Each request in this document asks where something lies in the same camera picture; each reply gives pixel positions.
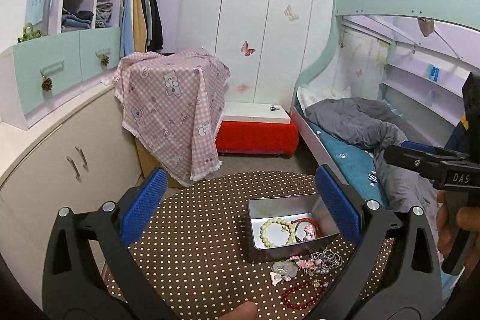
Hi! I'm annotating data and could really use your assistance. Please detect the brown box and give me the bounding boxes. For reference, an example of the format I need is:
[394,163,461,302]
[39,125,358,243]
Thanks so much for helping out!
[135,140,181,189]

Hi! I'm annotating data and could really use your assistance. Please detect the teal drawer unit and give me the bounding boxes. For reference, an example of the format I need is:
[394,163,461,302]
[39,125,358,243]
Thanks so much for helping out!
[0,25,122,129]

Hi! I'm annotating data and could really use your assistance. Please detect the person's left hand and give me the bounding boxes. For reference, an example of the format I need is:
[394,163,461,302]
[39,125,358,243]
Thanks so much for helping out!
[215,302,259,320]

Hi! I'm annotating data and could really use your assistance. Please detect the folded dark jeans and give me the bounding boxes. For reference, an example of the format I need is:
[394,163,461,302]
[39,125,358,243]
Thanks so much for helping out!
[61,9,93,31]

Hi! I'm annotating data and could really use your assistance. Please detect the green ornament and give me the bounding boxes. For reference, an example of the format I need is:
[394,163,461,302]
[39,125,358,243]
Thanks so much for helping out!
[17,22,42,43]

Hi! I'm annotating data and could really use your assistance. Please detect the brown hanging pouch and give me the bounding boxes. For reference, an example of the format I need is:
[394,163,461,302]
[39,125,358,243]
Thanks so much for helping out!
[418,18,435,37]

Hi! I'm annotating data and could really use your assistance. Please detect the yellow hanging garment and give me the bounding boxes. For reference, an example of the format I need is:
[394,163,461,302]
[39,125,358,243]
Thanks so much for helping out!
[131,0,148,52]

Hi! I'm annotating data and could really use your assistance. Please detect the light blue sign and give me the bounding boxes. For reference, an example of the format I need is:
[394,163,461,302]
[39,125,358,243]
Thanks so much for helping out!
[25,0,57,28]

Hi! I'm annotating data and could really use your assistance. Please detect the red ottoman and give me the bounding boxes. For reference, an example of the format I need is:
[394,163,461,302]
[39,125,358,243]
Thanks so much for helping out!
[215,119,299,159]

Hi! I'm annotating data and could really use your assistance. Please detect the white board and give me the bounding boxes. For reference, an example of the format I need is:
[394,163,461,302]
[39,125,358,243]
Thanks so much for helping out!
[222,103,292,124]

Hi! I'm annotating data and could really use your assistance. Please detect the teal bunk bed frame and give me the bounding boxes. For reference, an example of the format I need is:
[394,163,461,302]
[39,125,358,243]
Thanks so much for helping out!
[290,0,480,216]

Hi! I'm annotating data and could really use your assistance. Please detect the person's right hand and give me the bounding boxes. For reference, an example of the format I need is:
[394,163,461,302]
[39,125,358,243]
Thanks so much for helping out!
[436,190,451,259]

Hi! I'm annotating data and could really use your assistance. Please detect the white wardrobe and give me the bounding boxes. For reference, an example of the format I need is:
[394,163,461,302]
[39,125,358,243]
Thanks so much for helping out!
[176,0,355,107]

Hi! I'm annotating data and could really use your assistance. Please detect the brown polka dot tablecloth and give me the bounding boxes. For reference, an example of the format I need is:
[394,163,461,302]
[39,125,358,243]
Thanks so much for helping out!
[105,172,398,320]

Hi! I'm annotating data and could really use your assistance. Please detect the pink bead bracelet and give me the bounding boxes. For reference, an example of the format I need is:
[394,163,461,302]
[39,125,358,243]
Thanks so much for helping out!
[289,256,323,270]

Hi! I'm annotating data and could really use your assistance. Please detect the grey duvet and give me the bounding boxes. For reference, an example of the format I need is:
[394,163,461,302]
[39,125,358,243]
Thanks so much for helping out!
[305,97,447,212]

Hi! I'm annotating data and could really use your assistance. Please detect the pink checked bear cloth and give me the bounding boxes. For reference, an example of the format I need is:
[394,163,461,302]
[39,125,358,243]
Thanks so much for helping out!
[113,46,231,187]

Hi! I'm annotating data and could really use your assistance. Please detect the light blue hanging shirt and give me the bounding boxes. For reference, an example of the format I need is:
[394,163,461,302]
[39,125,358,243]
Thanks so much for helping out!
[120,0,135,56]

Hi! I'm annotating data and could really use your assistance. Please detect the metal tin box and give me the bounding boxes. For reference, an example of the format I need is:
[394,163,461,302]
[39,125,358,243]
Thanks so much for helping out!
[247,193,340,264]

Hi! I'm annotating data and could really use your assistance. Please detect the teal bedsheet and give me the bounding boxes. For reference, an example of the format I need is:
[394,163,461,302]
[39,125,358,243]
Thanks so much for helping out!
[307,121,466,302]

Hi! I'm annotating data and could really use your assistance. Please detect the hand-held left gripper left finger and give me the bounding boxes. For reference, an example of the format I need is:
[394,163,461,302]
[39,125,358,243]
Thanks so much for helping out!
[42,167,177,320]

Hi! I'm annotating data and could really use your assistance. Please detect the black hanging coat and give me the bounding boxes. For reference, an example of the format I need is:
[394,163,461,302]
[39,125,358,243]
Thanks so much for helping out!
[140,0,164,51]

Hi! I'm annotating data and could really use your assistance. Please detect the folded light jeans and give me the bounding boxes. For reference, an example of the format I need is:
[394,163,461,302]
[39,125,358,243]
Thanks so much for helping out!
[95,1,113,28]

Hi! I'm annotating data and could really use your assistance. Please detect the green bead bracelet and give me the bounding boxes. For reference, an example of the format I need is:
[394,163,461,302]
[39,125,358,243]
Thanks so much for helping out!
[260,217,297,246]

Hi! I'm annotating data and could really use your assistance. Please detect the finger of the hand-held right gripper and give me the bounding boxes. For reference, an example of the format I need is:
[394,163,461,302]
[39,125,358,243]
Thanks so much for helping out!
[383,141,470,179]

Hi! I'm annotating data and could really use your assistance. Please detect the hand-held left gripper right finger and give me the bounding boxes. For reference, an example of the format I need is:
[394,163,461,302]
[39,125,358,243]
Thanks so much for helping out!
[311,164,445,320]

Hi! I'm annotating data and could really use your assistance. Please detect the pale jade pendant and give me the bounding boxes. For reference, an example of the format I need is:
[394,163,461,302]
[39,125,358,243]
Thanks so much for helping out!
[270,260,299,285]

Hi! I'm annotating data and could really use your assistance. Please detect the dark blue hanging garment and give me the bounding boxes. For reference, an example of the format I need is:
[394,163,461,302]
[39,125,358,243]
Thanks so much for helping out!
[444,114,471,156]

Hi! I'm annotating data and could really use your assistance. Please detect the red bead bracelet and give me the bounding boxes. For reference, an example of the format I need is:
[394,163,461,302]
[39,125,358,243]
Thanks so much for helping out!
[281,280,328,310]

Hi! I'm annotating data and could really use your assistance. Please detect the beige cabinet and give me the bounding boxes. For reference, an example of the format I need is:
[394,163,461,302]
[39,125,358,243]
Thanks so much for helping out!
[0,80,147,268]

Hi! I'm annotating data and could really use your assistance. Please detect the red string bracelet pink charm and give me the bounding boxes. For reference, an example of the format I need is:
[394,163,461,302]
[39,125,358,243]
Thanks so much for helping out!
[292,217,322,243]

